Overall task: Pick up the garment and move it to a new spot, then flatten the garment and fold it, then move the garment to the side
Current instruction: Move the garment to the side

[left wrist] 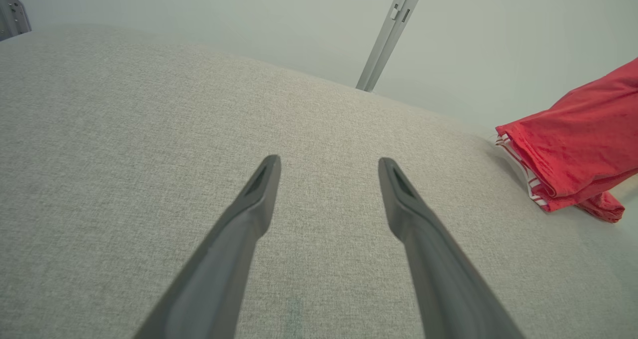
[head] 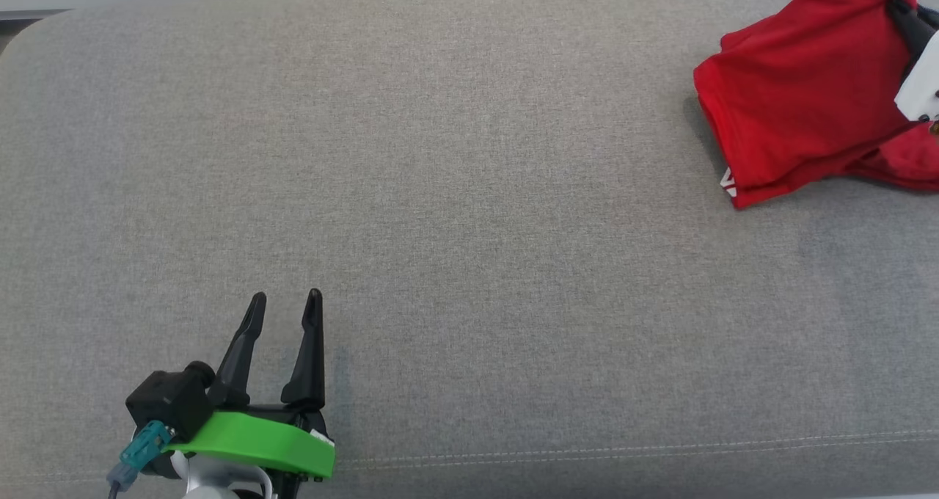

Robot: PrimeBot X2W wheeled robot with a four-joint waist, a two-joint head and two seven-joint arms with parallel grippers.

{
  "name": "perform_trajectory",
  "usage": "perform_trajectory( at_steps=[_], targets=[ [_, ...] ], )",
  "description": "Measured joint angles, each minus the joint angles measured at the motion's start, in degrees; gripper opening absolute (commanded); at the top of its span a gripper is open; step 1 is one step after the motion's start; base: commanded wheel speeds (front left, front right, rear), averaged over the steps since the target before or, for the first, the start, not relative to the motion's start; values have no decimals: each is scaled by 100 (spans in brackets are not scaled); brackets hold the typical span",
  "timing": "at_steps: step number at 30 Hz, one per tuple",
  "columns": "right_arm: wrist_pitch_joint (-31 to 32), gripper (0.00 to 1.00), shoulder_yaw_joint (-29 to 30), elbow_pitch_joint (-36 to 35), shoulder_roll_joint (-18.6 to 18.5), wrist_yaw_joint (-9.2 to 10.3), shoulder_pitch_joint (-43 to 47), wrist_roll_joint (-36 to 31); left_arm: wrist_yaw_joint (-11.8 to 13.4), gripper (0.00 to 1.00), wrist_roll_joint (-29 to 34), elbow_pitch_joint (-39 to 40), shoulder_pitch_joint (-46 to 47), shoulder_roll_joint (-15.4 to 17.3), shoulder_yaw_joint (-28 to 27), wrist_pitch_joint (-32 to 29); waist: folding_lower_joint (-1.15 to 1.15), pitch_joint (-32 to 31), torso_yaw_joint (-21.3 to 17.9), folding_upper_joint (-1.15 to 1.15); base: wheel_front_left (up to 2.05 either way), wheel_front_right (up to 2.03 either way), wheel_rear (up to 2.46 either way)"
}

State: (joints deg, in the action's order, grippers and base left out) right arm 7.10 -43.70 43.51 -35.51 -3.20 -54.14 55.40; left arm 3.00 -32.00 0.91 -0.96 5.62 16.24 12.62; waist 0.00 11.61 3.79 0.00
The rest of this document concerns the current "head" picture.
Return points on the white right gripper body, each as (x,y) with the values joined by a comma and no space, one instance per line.
(924,88)

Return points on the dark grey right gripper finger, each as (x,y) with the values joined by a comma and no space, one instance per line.
(911,33)

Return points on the grey fabric sofa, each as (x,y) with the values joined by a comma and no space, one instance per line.
(477,227)

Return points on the red Bulls 23 jersey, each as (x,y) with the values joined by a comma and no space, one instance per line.
(799,88)

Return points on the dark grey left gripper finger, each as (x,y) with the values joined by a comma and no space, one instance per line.
(238,359)
(309,359)

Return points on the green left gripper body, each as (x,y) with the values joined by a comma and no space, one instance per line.
(264,440)

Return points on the red shorts with white stripe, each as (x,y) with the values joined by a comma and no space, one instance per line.
(913,160)

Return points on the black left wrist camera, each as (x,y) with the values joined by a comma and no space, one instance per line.
(172,403)

